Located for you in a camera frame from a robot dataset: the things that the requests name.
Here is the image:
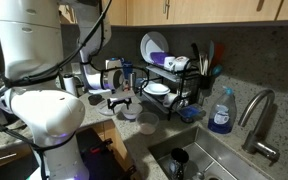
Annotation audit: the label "blue sponge tray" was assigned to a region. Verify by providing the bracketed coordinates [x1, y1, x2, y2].
[177, 103, 207, 124]

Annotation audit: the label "white shallow dish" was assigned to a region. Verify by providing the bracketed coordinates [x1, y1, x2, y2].
[147, 83, 170, 95]

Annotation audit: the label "blue dish soap bottle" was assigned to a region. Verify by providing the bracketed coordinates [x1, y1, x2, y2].
[207, 85, 238, 135]

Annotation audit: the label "light wood base cabinet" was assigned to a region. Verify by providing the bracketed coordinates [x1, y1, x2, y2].
[0, 118, 135, 180]

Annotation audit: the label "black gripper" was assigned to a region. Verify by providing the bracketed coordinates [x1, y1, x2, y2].
[106, 97, 133, 113]

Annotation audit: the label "stainless steel tumbler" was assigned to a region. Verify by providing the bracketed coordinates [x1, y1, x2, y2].
[129, 71, 138, 89]

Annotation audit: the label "black two-tier dish rack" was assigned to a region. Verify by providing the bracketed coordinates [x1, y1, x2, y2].
[138, 58, 202, 121]

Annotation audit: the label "black stand with red clamps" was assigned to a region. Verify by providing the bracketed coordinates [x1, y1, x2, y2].
[75, 128, 138, 180]

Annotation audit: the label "black utensil holder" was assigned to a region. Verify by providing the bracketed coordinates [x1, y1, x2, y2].
[198, 73, 215, 92]

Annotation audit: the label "large white dinner plate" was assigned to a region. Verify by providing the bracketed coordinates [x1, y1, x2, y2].
[142, 82, 172, 98]

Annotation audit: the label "white bowl with flower print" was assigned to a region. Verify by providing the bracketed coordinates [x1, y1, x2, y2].
[120, 103, 143, 120]

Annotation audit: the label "pale wooden utensil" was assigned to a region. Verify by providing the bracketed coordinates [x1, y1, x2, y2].
[198, 53, 209, 76]

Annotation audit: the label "clear plastic container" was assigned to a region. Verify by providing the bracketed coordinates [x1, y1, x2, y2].
[136, 111, 160, 135]

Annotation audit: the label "large white upright plate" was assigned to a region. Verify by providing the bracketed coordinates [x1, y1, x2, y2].
[139, 31, 170, 64]

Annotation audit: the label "black round lid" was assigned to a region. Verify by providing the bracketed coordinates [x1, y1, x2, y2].
[87, 94, 104, 106]

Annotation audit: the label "black kitchen utensil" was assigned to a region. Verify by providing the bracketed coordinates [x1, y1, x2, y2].
[190, 42, 201, 63]

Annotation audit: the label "light wood upper cabinets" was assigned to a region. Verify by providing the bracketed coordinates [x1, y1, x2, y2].
[0, 0, 288, 27]

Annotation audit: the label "teal kitchen utensil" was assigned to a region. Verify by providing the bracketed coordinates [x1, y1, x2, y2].
[211, 64, 223, 77]

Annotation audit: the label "brushed steel faucet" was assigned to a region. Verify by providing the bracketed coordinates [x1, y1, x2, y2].
[237, 88, 281, 163]

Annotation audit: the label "stainless steel sink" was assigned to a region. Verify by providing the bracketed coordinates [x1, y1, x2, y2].
[148, 124, 275, 180]

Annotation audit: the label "blue spatula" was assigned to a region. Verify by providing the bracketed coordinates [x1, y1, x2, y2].
[207, 40, 216, 68]

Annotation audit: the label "red spatula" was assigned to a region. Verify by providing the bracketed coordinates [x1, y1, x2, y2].
[213, 43, 226, 67]

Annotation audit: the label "metal cabinet door handle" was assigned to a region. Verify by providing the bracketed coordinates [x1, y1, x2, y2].
[162, 0, 171, 20]
[256, 0, 267, 13]

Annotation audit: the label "white kettle with black handle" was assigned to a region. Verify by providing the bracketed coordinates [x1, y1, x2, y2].
[62, 73, 85, 97]

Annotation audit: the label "dark patterned mug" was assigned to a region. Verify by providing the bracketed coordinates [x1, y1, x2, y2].
[168, 147, 190, 180]

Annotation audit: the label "purple plastic bowl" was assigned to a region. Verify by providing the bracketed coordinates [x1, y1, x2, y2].
[149, 51, 172, 66]

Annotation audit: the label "white mug with red print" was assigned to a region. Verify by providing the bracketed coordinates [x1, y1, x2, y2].
[172, 55, 191, 72]

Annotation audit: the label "white ceramic mug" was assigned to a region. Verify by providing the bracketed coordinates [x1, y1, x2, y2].
[162, 92, 180, 108]
[163, 55, 177, 70]

